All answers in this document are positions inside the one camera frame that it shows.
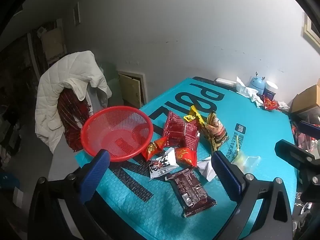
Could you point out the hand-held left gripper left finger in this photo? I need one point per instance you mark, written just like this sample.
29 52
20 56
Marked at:
97 175

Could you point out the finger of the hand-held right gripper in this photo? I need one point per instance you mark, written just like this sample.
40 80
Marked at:
295 153
310 127

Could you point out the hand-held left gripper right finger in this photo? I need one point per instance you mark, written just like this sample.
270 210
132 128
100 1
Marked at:
227 177

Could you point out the white wrapper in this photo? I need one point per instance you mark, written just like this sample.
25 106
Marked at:
206 168

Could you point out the clear plastic packet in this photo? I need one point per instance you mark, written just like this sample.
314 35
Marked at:
246 160

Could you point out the thin yellow stick packet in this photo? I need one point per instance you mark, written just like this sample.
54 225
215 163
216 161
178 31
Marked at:
237 145

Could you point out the dark brown snack packet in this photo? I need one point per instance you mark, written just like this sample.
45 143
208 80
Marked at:
191 192

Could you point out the red plastic basket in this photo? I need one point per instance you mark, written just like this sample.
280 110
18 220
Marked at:
117 135

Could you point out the small red triangular snack packet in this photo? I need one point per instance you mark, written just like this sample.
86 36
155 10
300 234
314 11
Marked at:
186 156
152 148

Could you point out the brown and gold snack packet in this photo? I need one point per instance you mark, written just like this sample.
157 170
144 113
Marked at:
215 132

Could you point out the white black-print snack packet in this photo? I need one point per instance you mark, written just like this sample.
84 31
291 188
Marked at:
163 163

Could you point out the large dark red snack packet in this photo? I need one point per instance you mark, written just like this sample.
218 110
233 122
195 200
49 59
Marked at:
178 130

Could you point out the yellow snack packet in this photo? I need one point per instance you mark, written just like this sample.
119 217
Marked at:
192 111

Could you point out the teal printed table mat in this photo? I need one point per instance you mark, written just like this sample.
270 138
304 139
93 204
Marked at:
262 135

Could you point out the red snack packets by jar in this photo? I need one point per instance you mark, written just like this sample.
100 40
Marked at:
270 103

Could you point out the white jar with blue label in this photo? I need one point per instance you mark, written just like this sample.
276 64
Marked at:
270 90

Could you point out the red plaid scarf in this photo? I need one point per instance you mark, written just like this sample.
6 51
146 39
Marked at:
72 115

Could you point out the blue humidifier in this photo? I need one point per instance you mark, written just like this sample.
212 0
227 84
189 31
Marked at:
257 83

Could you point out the white plastic bag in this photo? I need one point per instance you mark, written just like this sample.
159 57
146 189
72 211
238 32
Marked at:
246 90

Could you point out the small white box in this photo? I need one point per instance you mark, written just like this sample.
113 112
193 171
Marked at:
18 195

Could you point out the blue round container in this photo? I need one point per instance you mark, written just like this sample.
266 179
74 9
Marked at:
8 180

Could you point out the white power strip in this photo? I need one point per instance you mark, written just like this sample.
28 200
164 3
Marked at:
223 82

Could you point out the framed picture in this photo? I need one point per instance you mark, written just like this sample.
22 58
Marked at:
312 30

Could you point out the white quilted jacket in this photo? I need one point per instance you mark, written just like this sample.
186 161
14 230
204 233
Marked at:
65 70

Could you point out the dark storage shelf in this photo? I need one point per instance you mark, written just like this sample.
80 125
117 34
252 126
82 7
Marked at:
20 62

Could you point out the beige cardboard box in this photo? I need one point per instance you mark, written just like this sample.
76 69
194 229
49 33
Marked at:
52 42

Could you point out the wooden wall hatch door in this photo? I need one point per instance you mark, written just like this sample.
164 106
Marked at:
130 90

